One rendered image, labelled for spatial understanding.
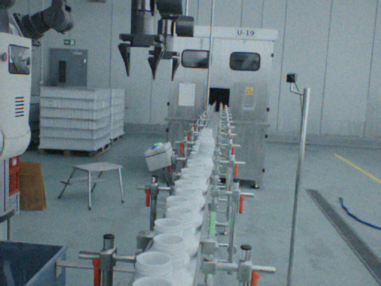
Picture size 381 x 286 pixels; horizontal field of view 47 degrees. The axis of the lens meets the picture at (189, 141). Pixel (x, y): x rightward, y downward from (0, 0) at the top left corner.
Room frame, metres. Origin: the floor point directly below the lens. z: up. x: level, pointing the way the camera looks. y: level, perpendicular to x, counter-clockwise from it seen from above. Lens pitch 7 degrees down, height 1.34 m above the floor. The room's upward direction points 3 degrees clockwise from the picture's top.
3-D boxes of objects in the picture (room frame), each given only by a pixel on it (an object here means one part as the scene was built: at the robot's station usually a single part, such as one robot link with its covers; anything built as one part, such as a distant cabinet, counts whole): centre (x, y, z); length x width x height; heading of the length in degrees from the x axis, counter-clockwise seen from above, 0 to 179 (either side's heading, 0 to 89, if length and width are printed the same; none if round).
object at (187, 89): (5.77, 0.07, 1.22); 0.23 x 0.03 x 0.32; 86
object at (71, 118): (8.04, 2.11, 0.59); 1.24 x 1.03 x 1.17; 178
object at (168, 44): (1.53, 0.10, 1.47); 0.10 x 0.07 x 0.07; 85
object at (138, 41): (1.08, 0.11, 1.40); 0.07 x 0.07 x 0.09; 89
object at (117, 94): (9.63, 2.10, 0.59); 1.25 x 1.03 x 1.17; 177
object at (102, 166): (4.72, 1.07, 0.21); 0.61 x 0.47 x 0.41; 49
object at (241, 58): (6.51, -0.40, 1.05); 1.60 x 1.40 x 2.10; 176
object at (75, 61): (11.48, 3.27, 1.05); 1.00 x 0.10 x 2.10; 86
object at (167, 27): (1.53, 0.10, 1.53); 0.07 x 0.06 x 0.07; 87
